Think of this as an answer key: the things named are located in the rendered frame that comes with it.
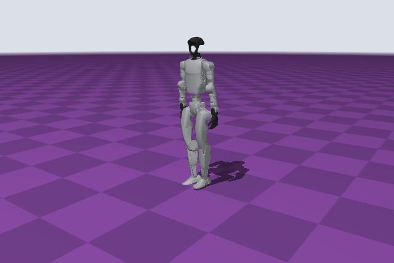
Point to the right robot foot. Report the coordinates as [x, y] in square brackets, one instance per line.
[190, 180]

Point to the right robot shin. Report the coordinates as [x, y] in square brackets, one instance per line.
[192, 161]

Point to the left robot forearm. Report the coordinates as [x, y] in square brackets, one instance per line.
[213, 99]

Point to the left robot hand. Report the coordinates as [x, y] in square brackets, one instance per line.
[214, 119]

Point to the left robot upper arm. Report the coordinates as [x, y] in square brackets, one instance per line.
[209, 68]

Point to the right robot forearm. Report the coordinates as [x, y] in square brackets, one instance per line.
[182, 96]

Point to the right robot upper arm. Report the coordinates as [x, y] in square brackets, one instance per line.
[181, 84]

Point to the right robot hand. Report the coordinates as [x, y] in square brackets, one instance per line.
[181, 107]

